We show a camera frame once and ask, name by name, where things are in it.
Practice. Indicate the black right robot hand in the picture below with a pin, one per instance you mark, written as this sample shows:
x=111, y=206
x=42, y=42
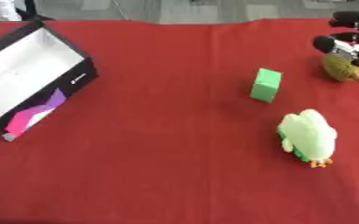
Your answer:
x=353, y=43

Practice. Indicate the olive green plush toy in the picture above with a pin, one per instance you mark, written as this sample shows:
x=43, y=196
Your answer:
x=343, y=69

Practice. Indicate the black box with white inside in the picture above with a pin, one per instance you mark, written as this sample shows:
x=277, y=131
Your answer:
x=32, y=74

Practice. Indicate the green rectangular block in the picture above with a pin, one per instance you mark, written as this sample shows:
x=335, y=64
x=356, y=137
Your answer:
x=266, y=85

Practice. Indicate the pale green plush bird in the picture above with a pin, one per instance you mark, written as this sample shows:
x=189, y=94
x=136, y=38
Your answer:
x=310, y=137

